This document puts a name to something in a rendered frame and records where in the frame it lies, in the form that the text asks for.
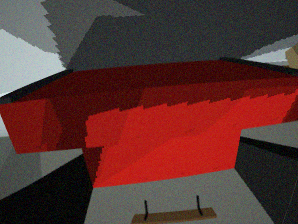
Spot tan rectangular floor panel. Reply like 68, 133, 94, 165
285, 43, 298, 69

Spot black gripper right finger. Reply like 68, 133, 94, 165
234, 136, 298, 224

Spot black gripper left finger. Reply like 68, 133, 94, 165
0, 155, 93, 224

